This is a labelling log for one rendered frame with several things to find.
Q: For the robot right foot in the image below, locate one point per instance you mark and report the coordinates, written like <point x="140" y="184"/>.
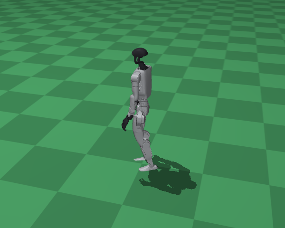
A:
<point x="140" y="159"/>

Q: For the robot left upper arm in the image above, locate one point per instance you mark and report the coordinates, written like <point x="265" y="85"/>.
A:
<point x="135" y="79"/>

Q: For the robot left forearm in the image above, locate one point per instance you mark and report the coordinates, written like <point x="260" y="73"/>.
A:
<point x="132" y="107"/>

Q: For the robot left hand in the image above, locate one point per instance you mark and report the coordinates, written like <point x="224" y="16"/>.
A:
<point x="125" y="121"/>

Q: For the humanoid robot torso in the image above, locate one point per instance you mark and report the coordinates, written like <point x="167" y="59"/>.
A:
<point x="145" y="88"/>

